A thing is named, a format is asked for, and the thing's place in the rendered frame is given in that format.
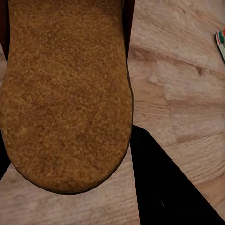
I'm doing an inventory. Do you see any gym shoe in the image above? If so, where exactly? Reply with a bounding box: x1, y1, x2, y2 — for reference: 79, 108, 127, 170
215, 29, 225, 62

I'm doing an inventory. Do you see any sandal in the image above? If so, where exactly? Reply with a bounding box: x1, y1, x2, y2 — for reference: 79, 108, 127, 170
0, 0, 135, 195

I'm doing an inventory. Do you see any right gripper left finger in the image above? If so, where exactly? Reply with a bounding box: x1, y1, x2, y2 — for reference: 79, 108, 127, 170
0, 130, 11, 180

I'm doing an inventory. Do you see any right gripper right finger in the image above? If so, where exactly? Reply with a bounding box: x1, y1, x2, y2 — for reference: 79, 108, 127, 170
130, 125, 225, 225

